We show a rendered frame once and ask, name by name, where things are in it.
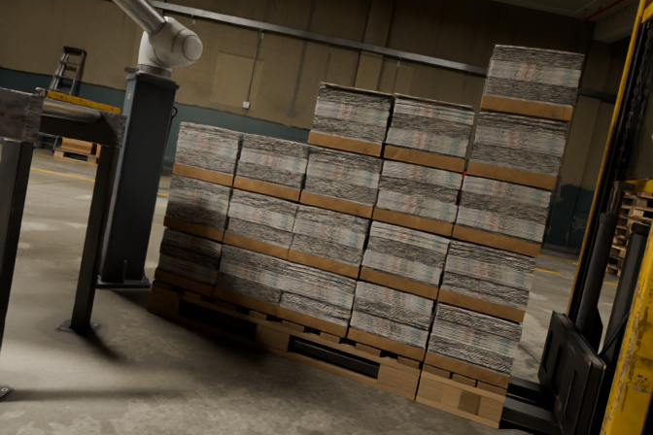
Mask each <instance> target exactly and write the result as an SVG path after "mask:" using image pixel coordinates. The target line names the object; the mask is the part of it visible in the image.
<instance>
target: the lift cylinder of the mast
mask: <svg viewBox="0 0 653 435"><path fill-rule="evenodd" d="M635 186H636V184H632V183H627V182H621V181H616V182H615V184H614V187H613V188H612V189H611V192H610V196H609V200H608V204H607V208H606V213H601V216H600V226H599V230H598V234H597V238H596V242H595V246H594V250H593V254H592V258H591V262H590V267H589V271H588V275H587V279H586V283H585V287H584V291H583V295H582V299H581V303H580V307H579V312H578V316H577V320H576V324H575V327H576V328H577V329H578V330H579V332H580V333H581V334H582V335H583V337H584V338H585V339H586V340H587V342H588V341H589V337H590V332H591V328H592V324H593V320H594V316H595V312H596V308H597V304H598V300H599V296H600V292H601V285H602V281H603V276H604V272H605V268H606V264H607V260H608V257H609V253H610V248H611V244H612V240H613V236H614V232H615V228H616V225H618V221H619V217H620V216H616V215H615V213H616V209H617V205H618V201H619V197H620V193H621V190H626V191H634V190H635ZM629 314H630V311H628V312H627V313H626V314H625V316H624V317H623V319H622V320H621V322H620V324H619V325H618V327H617V329H616V330H615V332H614V333H613V335H612V336H611V338H610V339H609V341H608V342H607V343H606V345H605V346H604V347H603V349H602V350H601V352H600V353H599V357H600V358H602V357H603V356H604V354H605V353H606V352H607V350H608V349H609V348H610V346H611V345H612V343H613V342H614V341H615V339H616V338H617V336H618V335H619V333H620V332H621V330H622V328H623V327H624V325H625V323H626V322H627V320H628V318H629Z"/></svg>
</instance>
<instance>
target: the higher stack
mask: <svg viewBox="0 0 653 435"><path fill-rule="evenodd" d="M584 57H585V54H580V53H574V52H567V51H559V50H543V49H534V48H524V47H515V46H503V45H496V46H495V49H494V54H493V56H492V57H491V58H492V61H491V60H490V62H491V66H490V65H489V66H490V71H489V69H488V71H489V75H488V74H487V76H488V80H487V85H486V89H485V87H484V89H485V94H484V95H488V96H495V97H502V98H509V99H516V100H523V101H530V102H537V103H544V104H551V105H558V106H565V107H574V106H575V105H576V99H577V94H578V89H579V88H578V80H579V77H580V74H581V72H580V71H581V68H582V65H583V61H584ZM477 120H478V122H477V123H476V125H477V126H476V127H475V129H476V132H474V134H475V137H473V138H474V141H472V143H473V146H471V147H472V150H471V159H470V160H469V161H472V162H478V163H483V164H489V165H494V166H499V167H505V168H510V169H516V170H521V171H527V172H532V173H537V174H542V175H548V176H553V177H557V174H559V170H560V169H559V167H560V166H562V165H561V164H560V163H561V159H560V158H562V155H563V153H564V146H565V142H566V140H565V137H566V134H567V130H568V126H567V124H566V123H568V122H569V121H570V120H564V119H558V118H551V117H539V116H533V115H526V114H519V113H512V112H507V111H500V110H493V109H486V108H481V109H480V113H479V118H478V119H477ZM463 185H464V186H463V187H462V189H461V190H462V191H463V192H461V194H462V196H460V197H461V202H460V200H459V202H460V204H459V205H458V210H457V214H456V218H455V221H456V223H455V225H458V226H462V227H466V228H471V229H475V230H479V231H484V232H488V233H492V234H497V235H500V236H504V237H509V238H513V239H517V240H522V241H526V242H530V243H535V244H539V245H540V243H541V242H542V236H543V233H544V232H543V230H544V229H545V223H546V221H547V217H548V215H547V214H548V212H547V211H549V210H550V209H548V208H546V207H548V205H549V204H548V203H550V199H549V198H550V197H549V196H550V195H551V192H547V191H543V190H546V189H549V188H544V187H539V186H533V185H528V184H518V183H513V182H509V181H503V180H498V179H493V178H488V177H482V176H477V175H472V174H466V176H465V178H464V183H463ZM452 236H453V235H452ZM452 236H451V237H452ZM450 244H451V245H449V247H450V248H449V250H448V253H447V255H448V257H447V258H446V260H447V262H446V263H445V264H446V267H444V268H445V272H443V273H444V274H443V275H444V277H443V278H442V281H443V283H442V286H441V289H445V290H449V291H453V292H456V293H459V294H463V295H467V296H471V297H474V298H478V299H482V300H486V301H490V302H493V303H497V304H501V305H504V306H508V307H512V308H516V309H519V310H523V311H524V310H525V308H527V305H528V299H529V300H530V297H529V292H530V290H531V287H532V279H533V271H534V268H533V267H535V264H536V263H535V259H534V257H533V256H531V255H527V254H523V253H519V252H515V251H508V250H504V249H500V248H495V247H491V246H487V245H483V244H478V243H474V242H470V241H467V240H463V239H458V238H454V237H452V238H451V240H450ZM433 316H434V315H433ZM431 325H432V328H431V329H430V330H431V333H430V340H429V344H428V349H427V351H428V352H431V353H435V354H438V355H441V356H445V357H448V358H451V359H455V360H458V361H460V362H463V363H467V364H470V365H473V366H476V367H480V368H483V369H486V370H489V371H493V372H496V373H499V374H502V375H505V376H508V377H509V376H510V374H511V368H512V367H511V365H513V359H514V357H515V354H516V351H517V348H518V347H517V345H518V344H519V342H520V340H521V337H522V330H523V329H522V328H523V326H522V323H521V322H518V321H514V320H511V319H507V318H500V317H497V316H493V315H489V314H485V313H482V312H478V311H474V310H471V309H468V308H464V307H460V306H457V305H453V304H449V303H445V302H442V301H438V304H437V309H436V313H435V317H434V322H433V324H431ZM506 391H507V390H506V388H505V387H501V386H498V385H493V384H489V383H486V382H483V381H480V380H477V379H473V378H471V377H468V376H465V375H461V374H458V373H455V372H452V371H449V370H445V369H442V368H439V367H436V366H433V365H429V364H427V363H424V366H423V370H422V375H421V379H420V383H419V388H418V393H417V396H416V402H419V403H422V404H425V405H428V406H431V407H434V408H436V409H439V410H442V411H445V412H448V413H451V414H454V415H456V416H459V417H462V418H467V419H470V420H473V421H476V422H479V423H482V424H485V425H488V426H491V427H493V428H496V429H498V427H499V422H500V417H501V413H502V409H503V404H504V401H505V395H506Z"/></svg>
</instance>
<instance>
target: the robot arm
mask: <svg viewBox="0 0 653 435"><path fill-rule="evenodd" d="M113 1H114V2H115V3H116V4H117V5H118V6H119V7H120V8H121V9H122V10H123V11H125V12H126V13H127V14H128V15H129V16H130V17H131V18H132V19H133V20H134V21H135V22H136V23H137V24H138V25H140V26H141V27H142V28H143V29H144V30H145V31H144V33H143V37H142V41H141V46H140V50H139V61H138V66H137V67H135V68H133V67H126V66H125V68H124V72H127V73H129V74H130V75H132V74H137V75H141V76H145V77H149V78H153V79H157V80H160V81H164V82H168V83H172V84H176V82H175V81H172V80H171V71H172V67H174V66H175V67H185V66H190V65H191V64H193V63H195V62H196V60H197V59H198V58H199V57H200V55H201V53H202V52H203V46H202V42H201V40H200V39H199V37H198V36H197V35H196V34H195V33H194V32H193V31H191V30H188V29H187V28H186V27H184V26H183V25H182V24H181V23H179V22H178V21H177V20H175V19H174V18H173V17H164V16H163V15H162V14H161V13H160V12H159V11H158V10H157V9H156V8H155V7H154V6H153V5H152V4H151V3H150V2H149V1H148V0H113Z"/></svg>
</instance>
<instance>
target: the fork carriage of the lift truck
mask: <svg viewBox="0 0 653 435"><path fill-rule="evenodd" d="M606 368H607V366H606V364H605V363H604V362H603V361H602V359H601V358H600V357H599V355H598V354H597V353H596V352H595V350H594V349H593V348H592V347H591V345H590V344H589V343H588V342H587V340H586V339H585V338H584V337H583V335H582V334H581V333H580V332H579V330H578V329H577V328H576V327H575V325H574V324H573V323H572V322H571V320H570V319H569V318H568V317H567V315H566V314H565V313H563V314H561V313H557V312H555V311H553V312H552V316H551V320H550V324H549V328H548V332H547V337H546V341H545V345H544V349H543V354H542V357H541V361H540V365H539V370H538V374H537V377H538V379H539V382H540V383H541V384H542V385H544V387H545V389H546V392H547V399H546V400H547V403H548V405H549V408H550V410H551V412H554V413H555V414H556V417H557V419H558V422H559V424H560V427H559V433H560V435H591V432H592V428H593V424H594V419H595V415H596V411H597V407H598V404H599V400H600V396H601V389H602V385H603V381H604V377H605V372H606Z"/></svg>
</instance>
